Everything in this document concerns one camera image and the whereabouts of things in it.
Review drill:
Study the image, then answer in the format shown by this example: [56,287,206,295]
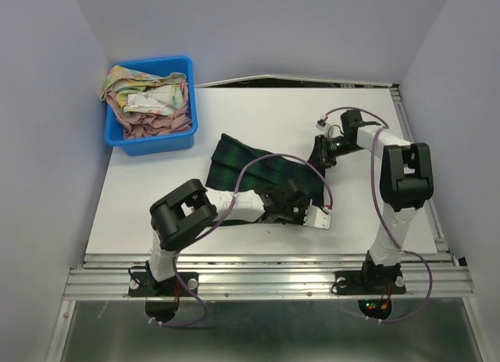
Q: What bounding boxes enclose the dusty pink skirt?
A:
[108,101,192,139]

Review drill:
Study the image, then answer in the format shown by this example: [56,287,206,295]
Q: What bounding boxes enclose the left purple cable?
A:
[150,152,334,328]

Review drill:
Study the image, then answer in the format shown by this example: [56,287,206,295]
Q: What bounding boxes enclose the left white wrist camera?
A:
[302,205,331,230]

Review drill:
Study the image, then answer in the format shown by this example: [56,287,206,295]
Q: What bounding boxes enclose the blue plastic bin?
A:
[100,56,198,156]

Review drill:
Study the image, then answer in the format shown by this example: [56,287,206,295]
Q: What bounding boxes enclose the green plaid skirt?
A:
[205,134,333,211]

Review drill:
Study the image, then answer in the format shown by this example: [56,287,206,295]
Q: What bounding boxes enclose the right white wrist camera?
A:
[316,119,344,139]

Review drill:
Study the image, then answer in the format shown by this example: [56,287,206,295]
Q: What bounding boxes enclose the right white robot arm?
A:
[309,107,434,296]

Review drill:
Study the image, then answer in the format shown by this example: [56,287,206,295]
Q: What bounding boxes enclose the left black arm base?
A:
[127,271,189,298]

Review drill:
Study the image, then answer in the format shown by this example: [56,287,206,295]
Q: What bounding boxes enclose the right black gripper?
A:
[302,134,363,172]

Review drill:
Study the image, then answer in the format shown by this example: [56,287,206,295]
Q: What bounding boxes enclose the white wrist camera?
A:
[302,205,331,230]
[316,119,344,139]

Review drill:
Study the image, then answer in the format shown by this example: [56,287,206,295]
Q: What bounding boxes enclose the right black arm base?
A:
[330,271,406,298]

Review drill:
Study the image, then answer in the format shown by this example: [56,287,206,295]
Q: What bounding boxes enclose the aluminium rail frame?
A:
[48,88,486,361]

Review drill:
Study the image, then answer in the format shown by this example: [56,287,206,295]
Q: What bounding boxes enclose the pastel floral skirt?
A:
[101,66,189,116]

